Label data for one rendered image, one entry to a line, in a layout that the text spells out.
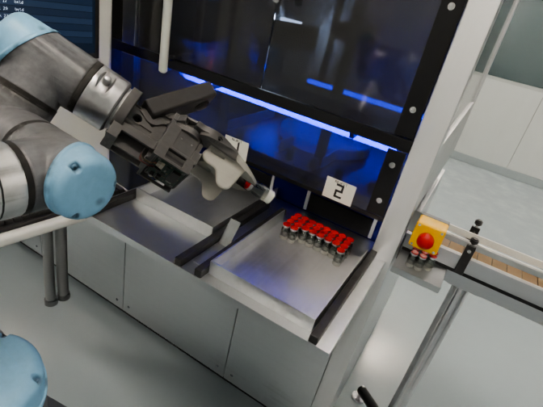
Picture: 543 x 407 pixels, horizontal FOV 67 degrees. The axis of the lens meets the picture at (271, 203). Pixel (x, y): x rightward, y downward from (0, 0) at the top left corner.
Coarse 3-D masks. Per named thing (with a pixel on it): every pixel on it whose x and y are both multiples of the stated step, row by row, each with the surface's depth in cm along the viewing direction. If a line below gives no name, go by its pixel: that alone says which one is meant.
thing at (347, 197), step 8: (328, 176) 110; (328, 184) 111; (336, 184) 110; (344, 184) 109; (328, 192) 112; (336, 192) 111; (344, 192) 110; (352, 192) 108; (336, 200) 112; (344, 200) 110
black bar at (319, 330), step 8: (368, 256) 107; (360, 264) 103; (368, 264) 104; (360, 272) 100; (352, 280) 97; (344, 288) 93; (352, 288) 94; (344, 296) 91; (336, 304) 88; (328, 312) 85; (336, 312) 86; (320, 320) 83; (328, 320) 83; (320, 328) 81; (312, 336) 79; (320, 336) 79
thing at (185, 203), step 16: (192, 176) 131; (144, 192) 110; (160, 192) 118; (176, 192) 120; (192, 192) 122; (224, 192) 126; (240, 192) 128; (160, 208) 109; (176, 208) 106; (192, 208) 114; (208, 208) 116; (224, 208) 118; (240, 208) 119; (192, 224) 105; (208, 224) 102; (224, 224) 107
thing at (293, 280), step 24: (240, 240) 99; (264, 240) 107; (216, 264) 89; (240, 264) 96; (264, 264) 98; (288, 264) 100; (312, 264) 102; (240, 288) 88; (264, 288) 90; (288, 288) 92; (312, 288) 94; (336, 288) 96; (288, 312) 83; (312, 312) 87
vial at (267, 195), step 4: (256, 184) 62; (260, 184) 62; (248, 188) 62; (252, 188) 62; (256, 188) 62; (260, 188) 62; (264, 188) 63; (268, 188) 63; (252, 192) 63; (256, 192) 62; (260, 192) 62; (264, 192) 63; (268, 192) 63; (272, 192) 63; (256, 196) 63; (260, 196) 63; (264, 196) 63; (268, 196) 63; (272, 196) 63; (264, 200) 63; (268, 200) 63
